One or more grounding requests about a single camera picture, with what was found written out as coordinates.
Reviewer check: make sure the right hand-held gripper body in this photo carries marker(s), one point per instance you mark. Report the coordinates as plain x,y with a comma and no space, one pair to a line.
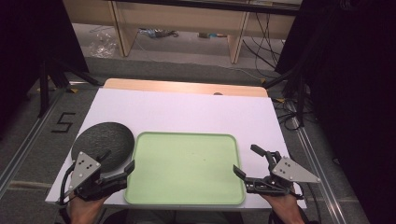
289,172

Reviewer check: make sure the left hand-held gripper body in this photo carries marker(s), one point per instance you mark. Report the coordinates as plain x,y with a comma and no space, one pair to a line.
84,169

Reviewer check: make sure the black round textured plate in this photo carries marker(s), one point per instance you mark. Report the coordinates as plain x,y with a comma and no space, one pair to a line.
102,140

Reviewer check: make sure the person's right hand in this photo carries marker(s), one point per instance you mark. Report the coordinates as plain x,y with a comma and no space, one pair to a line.
285,208

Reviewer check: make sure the person's left hand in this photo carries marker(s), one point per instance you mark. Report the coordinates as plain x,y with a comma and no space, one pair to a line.
85,210

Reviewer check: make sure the light green plastic tray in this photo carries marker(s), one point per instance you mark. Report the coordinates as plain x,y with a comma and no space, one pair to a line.
185,168

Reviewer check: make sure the black metal stand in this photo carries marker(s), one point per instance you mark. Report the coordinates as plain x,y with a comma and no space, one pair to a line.
300,96
44,87

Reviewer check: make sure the small dark round object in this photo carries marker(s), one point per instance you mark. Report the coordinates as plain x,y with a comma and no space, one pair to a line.
218,93

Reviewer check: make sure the white board table cover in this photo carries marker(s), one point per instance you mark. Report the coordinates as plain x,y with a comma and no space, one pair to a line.
193,112

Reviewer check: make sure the black curtain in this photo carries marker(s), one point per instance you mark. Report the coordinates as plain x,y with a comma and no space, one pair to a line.
351,93
28,40

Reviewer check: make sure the clear plastic bag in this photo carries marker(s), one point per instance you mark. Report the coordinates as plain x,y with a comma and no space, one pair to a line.
101,45

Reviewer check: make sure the small flat item under desk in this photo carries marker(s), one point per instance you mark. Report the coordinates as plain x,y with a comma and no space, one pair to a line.
211,35

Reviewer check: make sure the dark bundle under desk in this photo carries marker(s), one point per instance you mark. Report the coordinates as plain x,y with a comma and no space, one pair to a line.
157,32

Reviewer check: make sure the light wooden desk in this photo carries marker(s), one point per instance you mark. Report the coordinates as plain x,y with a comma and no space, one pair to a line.
183,17

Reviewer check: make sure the metal floor rail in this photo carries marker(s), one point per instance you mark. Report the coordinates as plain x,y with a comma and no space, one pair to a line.
317,168
28,143

